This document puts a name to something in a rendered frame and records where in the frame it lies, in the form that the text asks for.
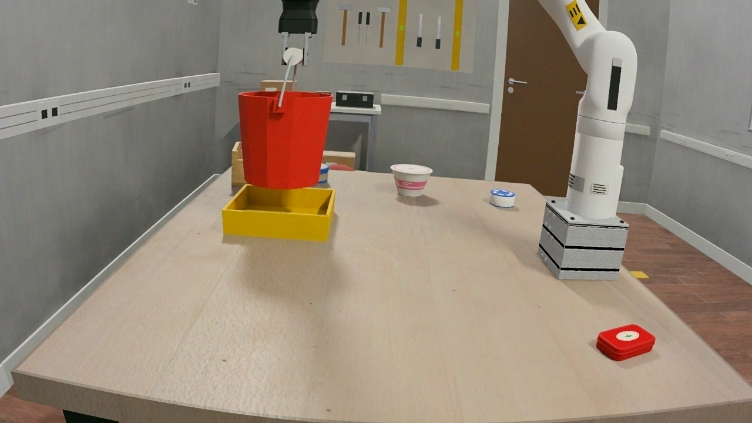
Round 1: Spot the white yogurt cup with pink band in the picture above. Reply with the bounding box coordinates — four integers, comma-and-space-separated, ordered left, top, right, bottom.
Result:
391, 164, 432, 197

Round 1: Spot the blue and grey round tin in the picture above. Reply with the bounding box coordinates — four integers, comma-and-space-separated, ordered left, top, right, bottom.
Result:
315, 163, 329, 186

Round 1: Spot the yellow shallow tray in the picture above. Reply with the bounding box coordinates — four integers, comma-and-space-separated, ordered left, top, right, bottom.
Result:
221, 184, 336, 241

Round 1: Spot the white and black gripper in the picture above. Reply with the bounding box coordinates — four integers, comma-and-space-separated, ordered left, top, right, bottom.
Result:
278, 0, 320, 66

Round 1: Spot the red mint tin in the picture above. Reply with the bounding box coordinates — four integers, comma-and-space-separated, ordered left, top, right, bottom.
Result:
596, 324, 655, 361

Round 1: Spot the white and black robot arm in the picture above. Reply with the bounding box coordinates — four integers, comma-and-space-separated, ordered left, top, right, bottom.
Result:
538, 0, 637, 219

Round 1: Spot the small wooden crate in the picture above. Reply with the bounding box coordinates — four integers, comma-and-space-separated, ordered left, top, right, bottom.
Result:
231, 142, 249, 187

